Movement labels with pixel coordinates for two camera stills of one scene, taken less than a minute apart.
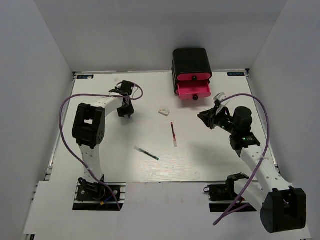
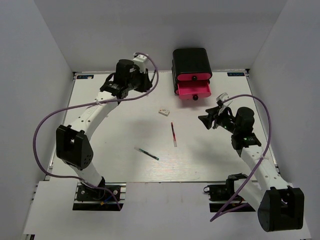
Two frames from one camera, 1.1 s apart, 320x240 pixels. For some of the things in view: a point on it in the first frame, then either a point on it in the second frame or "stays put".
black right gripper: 209,117 stays put
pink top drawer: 194,76 stays put
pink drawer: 194,90 stays put
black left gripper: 121,112 → 145,77
